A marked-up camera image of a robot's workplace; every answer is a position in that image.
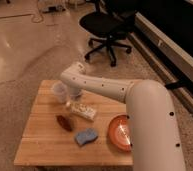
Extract black office chair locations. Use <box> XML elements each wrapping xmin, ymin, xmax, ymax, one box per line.
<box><xmin>79</xmin><ymin>0</ymin><xmax>138</xmax><ymax>67</ymax></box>

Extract white bottle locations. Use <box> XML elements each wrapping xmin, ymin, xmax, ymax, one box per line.
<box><xmin>66</xmin><ymin>101</ymin><xmax>96</xmax><ymax>121</ymax></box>

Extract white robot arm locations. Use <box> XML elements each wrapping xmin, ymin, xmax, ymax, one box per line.
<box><xmin>60</xmin><ymin>62</ymin><xmax>186</xmax><ymax>171</ymax></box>

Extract equipment on floor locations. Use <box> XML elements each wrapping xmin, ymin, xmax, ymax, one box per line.
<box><xmin>37</xmin><ymin>0</ymin><xmax>66</xmax><ymax>13</ymax></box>

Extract translucent plastic cup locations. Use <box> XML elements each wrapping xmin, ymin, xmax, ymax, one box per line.
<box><xmin>51</xmin><ymin>82</ymin><xmax>68</xmax><ymax>104</ymax></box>

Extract red-orange bowl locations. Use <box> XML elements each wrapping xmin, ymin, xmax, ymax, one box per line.
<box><xmin>108</xmin><ymin>115</ymin><xmax>131</xmax><ymax>152</ymax></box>

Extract wooden table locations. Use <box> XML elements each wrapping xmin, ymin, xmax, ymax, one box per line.
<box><xmin>14</xmin><ymin>80</ymin><xmax>133</xmax><ymax>166</ymax></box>

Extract dark red small object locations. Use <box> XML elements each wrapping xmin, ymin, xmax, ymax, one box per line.
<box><xmin>56</xmin><ymin>115</ymin><xmax>72</xmax><ymax>132</ymax></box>

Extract floor cable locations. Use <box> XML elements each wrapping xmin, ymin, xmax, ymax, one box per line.
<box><xmin>30</xmin><ymin>0</ymin><xmax>45</xmax><ymax>24</ymax></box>

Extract blue sponge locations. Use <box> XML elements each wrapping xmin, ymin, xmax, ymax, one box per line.
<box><xmin>75</xmin><ymin>128</ymin><xmax>98</xmax><ymax>146</ymax></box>

